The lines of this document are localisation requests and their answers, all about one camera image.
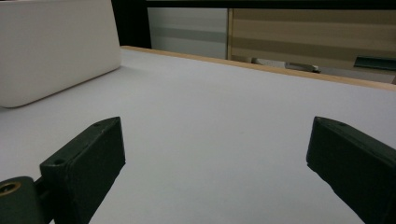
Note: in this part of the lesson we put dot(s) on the black curtain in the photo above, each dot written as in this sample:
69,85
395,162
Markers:
130,21

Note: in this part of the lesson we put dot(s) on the black horizontal frame bar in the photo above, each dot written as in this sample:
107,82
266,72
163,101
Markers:
264,3

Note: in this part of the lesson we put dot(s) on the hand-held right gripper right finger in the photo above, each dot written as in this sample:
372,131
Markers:
355,168

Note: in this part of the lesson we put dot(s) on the light wooden desk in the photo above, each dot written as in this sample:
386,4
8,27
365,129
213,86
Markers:
311,34

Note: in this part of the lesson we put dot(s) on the white table sheet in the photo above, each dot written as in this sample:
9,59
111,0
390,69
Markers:
202,124

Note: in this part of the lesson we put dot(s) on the white plastic storage basket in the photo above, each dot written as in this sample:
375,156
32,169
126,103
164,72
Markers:
53,49

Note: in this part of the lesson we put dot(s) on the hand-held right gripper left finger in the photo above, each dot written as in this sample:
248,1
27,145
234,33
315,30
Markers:
84,168

